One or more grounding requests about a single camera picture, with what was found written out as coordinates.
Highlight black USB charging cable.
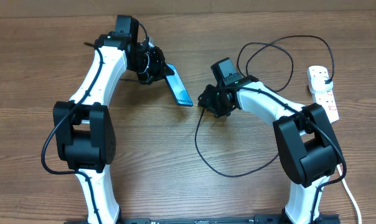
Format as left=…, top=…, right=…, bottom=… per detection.
left=194, top=34, right=336, bottom=179

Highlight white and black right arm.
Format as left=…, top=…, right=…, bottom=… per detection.
left=198, top=58, right=345, bottom=223

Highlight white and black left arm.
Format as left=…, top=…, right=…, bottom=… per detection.
left=48, top=15, right=181, bottom=223

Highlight white USB charger adapter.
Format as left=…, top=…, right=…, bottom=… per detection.
left=309, top=76, right=334, bottom=94

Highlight white power strip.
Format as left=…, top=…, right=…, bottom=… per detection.
left=307, top=65, right=339, bottom=123

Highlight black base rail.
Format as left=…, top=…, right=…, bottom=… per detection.
left=64, top=214, right=341, bottom=224

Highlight white power strip cord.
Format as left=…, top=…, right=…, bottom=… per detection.
left=336, top=163, right=363, bottom=224

